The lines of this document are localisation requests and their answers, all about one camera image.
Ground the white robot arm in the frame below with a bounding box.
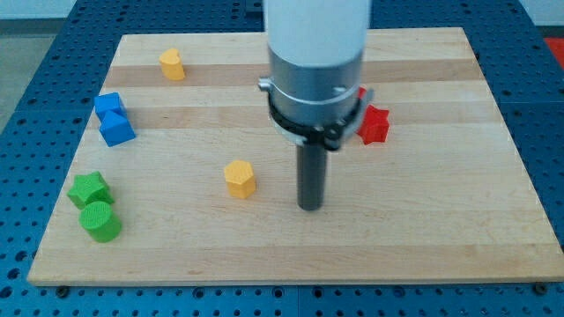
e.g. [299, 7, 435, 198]
[258, 0, 374, 210]

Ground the green cylinder block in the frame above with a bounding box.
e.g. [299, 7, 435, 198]
[78, 201, 122, 243]

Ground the wooden board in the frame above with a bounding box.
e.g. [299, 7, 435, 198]
[28, 27, 563, 286]

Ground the blue cube block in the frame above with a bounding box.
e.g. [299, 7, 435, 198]
[94, 92, 127, 121]

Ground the yellow heart block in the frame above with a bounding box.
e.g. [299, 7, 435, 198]
[159, 48, 185, 81]

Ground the blue triangular block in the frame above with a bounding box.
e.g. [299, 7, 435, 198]
[99, 111, 136, 147]

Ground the red block behind arm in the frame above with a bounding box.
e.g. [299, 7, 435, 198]
[358, 87, 367, 99]

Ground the yellow hexagon block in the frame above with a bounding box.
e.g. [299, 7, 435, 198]
[224, 160, 256, 199]

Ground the red star block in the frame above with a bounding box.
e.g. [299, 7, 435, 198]
[357, 104, 390, 145]

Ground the silver flange with black clamp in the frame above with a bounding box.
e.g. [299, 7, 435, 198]
[258, 49, 374, 151]

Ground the green star block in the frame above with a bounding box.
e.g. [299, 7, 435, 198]
[67, 171, 115, 210]

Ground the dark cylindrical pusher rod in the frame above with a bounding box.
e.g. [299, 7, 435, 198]
[297, 144, 327, 211]

